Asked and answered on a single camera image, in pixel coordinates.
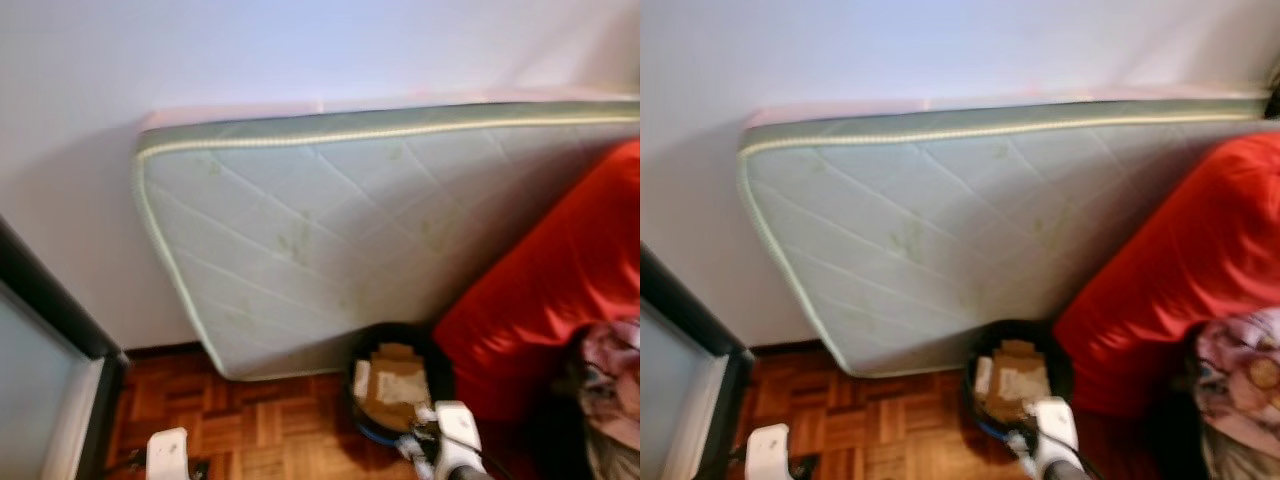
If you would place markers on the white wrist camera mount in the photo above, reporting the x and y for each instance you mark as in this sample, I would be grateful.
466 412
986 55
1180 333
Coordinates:
168 455
460 432
768 452
1058 430

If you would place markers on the red beanbag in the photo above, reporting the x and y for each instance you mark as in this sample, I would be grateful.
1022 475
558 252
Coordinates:
1170 270
540 290

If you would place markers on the black framed glass door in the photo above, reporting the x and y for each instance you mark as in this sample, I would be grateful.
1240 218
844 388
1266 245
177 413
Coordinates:
675 400
40 390

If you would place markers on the dark wooden skirting board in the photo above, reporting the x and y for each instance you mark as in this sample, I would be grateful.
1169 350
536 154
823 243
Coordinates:
790 347
165 350

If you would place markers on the black round waste bin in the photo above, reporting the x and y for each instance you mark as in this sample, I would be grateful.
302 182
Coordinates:
1062 375
440 370

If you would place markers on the white quilted mattress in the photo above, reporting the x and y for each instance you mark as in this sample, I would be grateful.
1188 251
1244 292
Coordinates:
330 230
930 230

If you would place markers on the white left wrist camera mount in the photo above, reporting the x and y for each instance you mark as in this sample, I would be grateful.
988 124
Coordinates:
168 455
768 452

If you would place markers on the pink bear print blanket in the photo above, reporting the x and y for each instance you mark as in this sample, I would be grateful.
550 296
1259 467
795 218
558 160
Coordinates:
1240 370
612 370

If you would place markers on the brown cardboard scrap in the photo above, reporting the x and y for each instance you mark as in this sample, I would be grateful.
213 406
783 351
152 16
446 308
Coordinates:
1015 385
395 390

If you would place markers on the white printed paper scrap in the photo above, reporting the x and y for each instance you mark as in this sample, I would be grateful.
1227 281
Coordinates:
983 378
363 380

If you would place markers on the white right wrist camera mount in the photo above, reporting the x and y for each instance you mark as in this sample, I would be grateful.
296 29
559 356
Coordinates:
460 432
1058 430

